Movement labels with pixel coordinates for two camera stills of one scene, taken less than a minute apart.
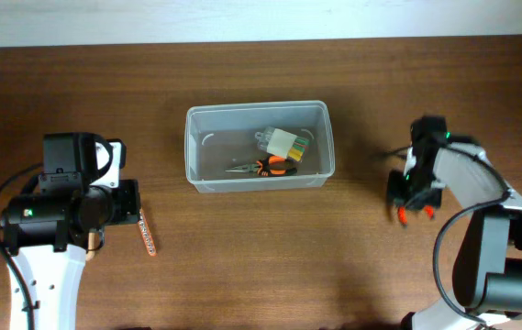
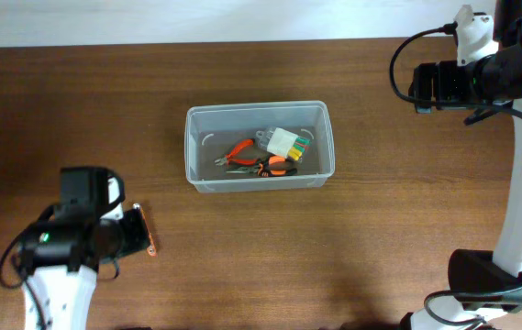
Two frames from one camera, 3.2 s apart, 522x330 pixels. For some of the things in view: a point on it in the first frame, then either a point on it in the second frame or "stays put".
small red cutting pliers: x=403 y=214 to x=229 y=159
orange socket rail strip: x=146 y=232 stays put
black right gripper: x=396 y=192 to x=442 y=73
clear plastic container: x=259 y=146 stays put
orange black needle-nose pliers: x=268 y=166 stays put
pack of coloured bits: x=281 y=144 stays put
